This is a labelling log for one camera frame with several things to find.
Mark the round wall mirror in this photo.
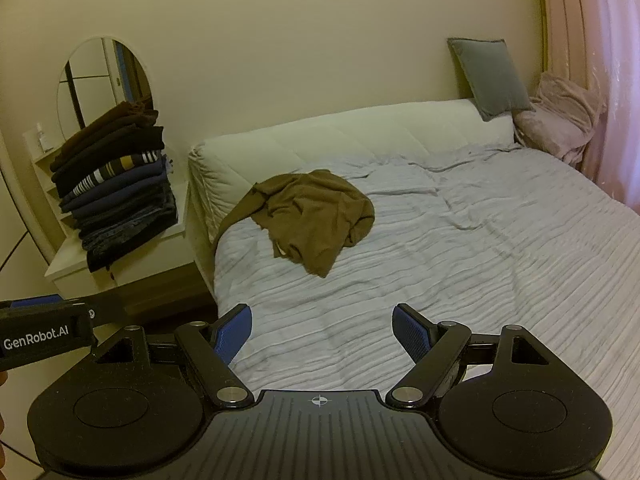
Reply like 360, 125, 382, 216
56, 36, 154, 144

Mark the crumpled pink blanket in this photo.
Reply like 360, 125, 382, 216
514, 71, 609, 164

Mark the bed with striped white sheet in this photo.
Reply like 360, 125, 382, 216
212, 142, 640, 480

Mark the pink curtain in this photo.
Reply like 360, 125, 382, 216
541, 0, 640, 203

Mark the stack of dark folded clothes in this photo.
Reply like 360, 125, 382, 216
49, 101, 180, 274

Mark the brown long-sleeve top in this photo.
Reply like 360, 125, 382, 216
216, 170, 376, 278

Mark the white dressing table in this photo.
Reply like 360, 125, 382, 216
22, 127, 213, 318

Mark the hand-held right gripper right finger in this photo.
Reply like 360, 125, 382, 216
385, 303, 552, 408

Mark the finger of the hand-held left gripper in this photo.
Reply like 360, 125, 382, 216
62, 293, 125, 329
0, 296, 64, 311

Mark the grey pillow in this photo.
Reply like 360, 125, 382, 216
447, 37, 536, 121

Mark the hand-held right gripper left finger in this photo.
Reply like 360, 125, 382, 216
91, 303, 256, 409

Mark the cream padded headboard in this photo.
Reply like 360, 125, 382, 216
188, 97, 517, 301

